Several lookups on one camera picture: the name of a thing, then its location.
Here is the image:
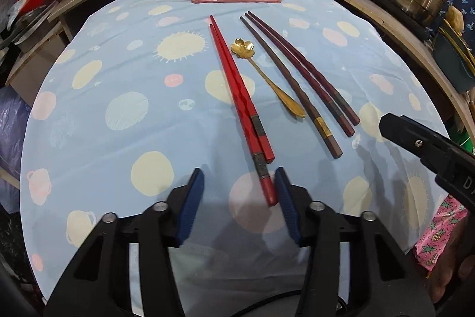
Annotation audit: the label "green bag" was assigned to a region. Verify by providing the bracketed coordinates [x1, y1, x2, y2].
[457, 130, 475, 155]

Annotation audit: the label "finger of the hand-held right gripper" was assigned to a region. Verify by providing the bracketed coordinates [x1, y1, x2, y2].
[379, 112, 451, 173]

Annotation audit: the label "brown chopstick with gold band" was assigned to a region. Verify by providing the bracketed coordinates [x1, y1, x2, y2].
[240, 16, 343, 159]

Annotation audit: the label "metal pans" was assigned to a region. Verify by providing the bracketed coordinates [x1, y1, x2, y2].
[0, 1, 57, 55]

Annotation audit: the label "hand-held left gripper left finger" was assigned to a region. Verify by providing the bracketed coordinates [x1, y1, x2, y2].
[44, 168, 205, 317]

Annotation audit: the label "gold flower spoon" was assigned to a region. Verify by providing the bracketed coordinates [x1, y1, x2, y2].
[230, 38, 307, 119]

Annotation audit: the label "red chopstick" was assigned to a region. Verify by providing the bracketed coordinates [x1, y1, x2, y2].
[210, 15, 276, 163]
[209, 23, 278, 207]

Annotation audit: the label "black induction cooker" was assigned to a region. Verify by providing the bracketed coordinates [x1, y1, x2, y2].
[370, 0, 443, 42]

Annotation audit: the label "bluish plastic bag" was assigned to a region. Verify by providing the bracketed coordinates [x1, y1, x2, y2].
[0, 87, 31, 203]

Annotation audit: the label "maroon chopstick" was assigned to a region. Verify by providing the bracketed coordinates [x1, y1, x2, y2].
[246, 11, 361, 126]
[245, 12, 356, 137]

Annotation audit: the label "tan loofah sponge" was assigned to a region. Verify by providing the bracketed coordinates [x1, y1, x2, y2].
[444, 5, 467, 40]

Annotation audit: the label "person's right hand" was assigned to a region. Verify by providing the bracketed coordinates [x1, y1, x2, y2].
[427, 215, 475, 307]

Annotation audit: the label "blue planet print tablecloth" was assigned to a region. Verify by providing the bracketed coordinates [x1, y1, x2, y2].
[20, 0, 451, 317]

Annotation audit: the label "pink pineapple print cloth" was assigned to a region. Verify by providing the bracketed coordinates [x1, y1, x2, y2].
[413, 194, 471, 272]

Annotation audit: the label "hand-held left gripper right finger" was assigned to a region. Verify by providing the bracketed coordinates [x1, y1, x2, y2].
[274, 168, 436, 317]

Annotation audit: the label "teal plastic basin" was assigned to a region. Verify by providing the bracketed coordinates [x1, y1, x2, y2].
[431, 31, 475, 94]

